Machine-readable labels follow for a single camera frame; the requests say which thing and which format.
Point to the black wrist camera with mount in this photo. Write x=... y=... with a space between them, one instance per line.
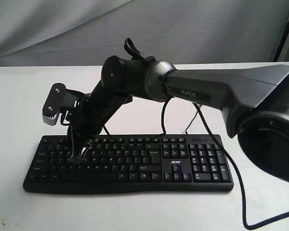
x=60 y=104

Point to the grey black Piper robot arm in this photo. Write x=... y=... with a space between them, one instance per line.
x=254 y=102

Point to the black Acer keyboard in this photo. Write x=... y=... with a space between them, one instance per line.
x=129 y=164

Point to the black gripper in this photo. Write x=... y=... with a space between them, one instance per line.
x=88 y=120

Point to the grey backdrop cloth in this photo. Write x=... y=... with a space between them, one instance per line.
x=86 y=32

